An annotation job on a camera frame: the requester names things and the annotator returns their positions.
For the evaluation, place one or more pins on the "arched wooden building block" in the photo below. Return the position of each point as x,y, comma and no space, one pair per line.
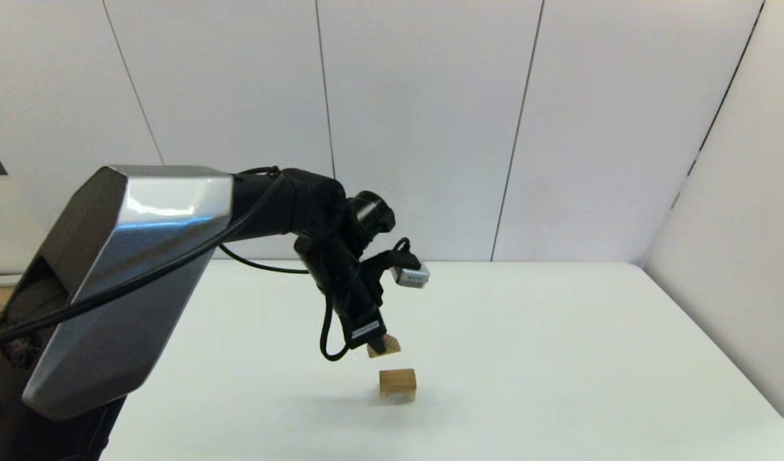
398,395

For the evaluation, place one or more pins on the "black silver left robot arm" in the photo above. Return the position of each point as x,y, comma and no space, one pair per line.
142,256

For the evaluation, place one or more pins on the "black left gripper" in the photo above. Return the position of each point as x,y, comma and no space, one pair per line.
360,307

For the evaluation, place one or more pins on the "triangular wooden building block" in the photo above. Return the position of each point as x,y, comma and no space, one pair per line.
388,349

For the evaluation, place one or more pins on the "rectangular wooden building block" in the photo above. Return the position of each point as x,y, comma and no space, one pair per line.
398,379

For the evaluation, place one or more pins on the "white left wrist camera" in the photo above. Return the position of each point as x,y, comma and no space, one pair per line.
411,275

